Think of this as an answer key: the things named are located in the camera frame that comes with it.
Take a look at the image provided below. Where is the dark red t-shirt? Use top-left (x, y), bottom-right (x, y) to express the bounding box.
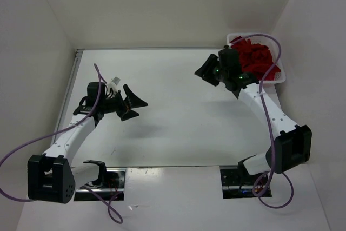
top-left (228, 34), bottom-right (278, 81)

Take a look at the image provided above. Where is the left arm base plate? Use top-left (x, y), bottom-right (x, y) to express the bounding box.
top-left (74, 168), bottom-right (126, 201)

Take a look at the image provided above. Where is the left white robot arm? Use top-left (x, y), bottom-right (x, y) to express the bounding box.
top-left (27, 82), bottom-right (148, 204)

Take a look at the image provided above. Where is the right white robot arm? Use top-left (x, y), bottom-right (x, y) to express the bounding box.
top-left (195, 49), bottom-right (312, 184)

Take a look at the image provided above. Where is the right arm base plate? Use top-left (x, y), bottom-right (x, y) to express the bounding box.
top-left (219, 166), bottom-right (260, 199)

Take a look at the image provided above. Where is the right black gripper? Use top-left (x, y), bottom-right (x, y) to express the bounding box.
top-left (195, 53), bottom-right (228, 87)

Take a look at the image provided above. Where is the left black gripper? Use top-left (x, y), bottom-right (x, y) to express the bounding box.
top-left (100, 84), bottom-right (148, 121)

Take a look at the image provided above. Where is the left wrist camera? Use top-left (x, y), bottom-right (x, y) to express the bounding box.
top-left (107, 77), bottom-right (121, 97)

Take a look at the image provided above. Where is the white plastic basket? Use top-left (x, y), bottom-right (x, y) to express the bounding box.
top-left (226, 32), bottom-right (286, 84)

